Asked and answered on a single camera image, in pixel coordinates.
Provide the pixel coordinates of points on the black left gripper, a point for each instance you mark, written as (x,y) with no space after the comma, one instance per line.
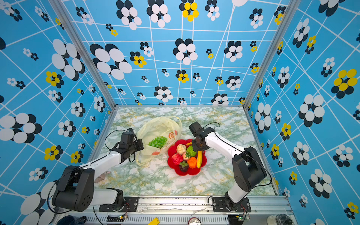
(139,141)

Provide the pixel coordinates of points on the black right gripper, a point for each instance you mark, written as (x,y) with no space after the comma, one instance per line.
(195,147)

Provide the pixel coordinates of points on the yellow banana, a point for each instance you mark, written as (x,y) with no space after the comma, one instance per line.
(199,159)

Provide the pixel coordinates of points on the green apple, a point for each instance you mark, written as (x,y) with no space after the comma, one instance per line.
(190,152)

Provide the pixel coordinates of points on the beige round fruit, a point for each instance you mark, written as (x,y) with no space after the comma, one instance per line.
(181,149)

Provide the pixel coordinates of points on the orange tangerine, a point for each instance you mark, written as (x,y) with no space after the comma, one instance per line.
(192,163)

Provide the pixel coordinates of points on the red fruit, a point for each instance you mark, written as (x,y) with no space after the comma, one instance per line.
(177,159)

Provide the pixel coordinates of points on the dark purple fruit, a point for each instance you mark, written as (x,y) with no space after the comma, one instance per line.
(183,166)

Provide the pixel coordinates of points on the red flower-shaped plate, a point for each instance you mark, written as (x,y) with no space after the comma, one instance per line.
(177,168)

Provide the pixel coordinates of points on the green grape bunch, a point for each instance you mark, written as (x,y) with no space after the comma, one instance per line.
(158,142)

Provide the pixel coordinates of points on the translucent printed plastic bag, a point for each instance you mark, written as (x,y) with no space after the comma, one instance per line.
(157,136)

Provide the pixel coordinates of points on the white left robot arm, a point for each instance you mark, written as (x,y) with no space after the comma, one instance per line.
(75,189)

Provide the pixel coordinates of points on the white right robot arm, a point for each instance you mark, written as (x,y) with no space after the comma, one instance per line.
(258,171)

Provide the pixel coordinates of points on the pink toy bottle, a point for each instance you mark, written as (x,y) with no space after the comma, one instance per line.
(102,177)

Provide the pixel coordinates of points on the yellow tag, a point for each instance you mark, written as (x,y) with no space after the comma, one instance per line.
(155,221)

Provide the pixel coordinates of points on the metal can top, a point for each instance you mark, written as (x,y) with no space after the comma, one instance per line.
(194,221)

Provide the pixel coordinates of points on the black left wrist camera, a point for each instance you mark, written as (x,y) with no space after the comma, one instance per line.
(128,139)

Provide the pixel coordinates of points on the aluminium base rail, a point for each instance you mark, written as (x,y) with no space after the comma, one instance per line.
(177,210)

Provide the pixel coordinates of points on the aluminium corner post left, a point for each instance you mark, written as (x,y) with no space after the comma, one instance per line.
(60,11)

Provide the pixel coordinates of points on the aluminium corner post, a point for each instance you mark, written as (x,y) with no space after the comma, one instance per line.
(282,28)
(60,11)

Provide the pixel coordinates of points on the aluminium corner post right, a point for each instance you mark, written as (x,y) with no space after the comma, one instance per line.
(282,28)

